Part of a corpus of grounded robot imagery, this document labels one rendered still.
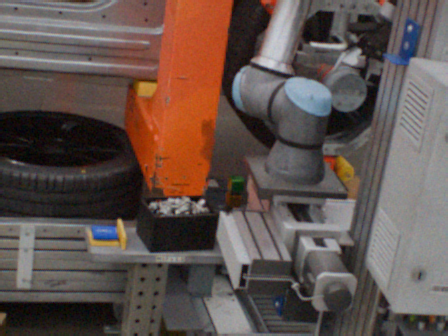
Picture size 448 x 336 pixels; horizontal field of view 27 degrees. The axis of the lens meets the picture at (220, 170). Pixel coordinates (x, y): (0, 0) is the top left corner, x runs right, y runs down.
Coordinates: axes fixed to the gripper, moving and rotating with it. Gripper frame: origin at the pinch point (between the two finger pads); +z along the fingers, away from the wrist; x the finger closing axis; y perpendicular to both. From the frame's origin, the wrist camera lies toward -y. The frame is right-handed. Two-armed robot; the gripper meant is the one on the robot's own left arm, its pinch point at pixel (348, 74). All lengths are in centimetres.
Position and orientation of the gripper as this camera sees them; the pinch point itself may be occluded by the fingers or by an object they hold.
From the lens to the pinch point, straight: 281.1
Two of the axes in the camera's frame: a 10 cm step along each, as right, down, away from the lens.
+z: -4.8, 8.2, 3.2
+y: 5.2, 5.6, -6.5
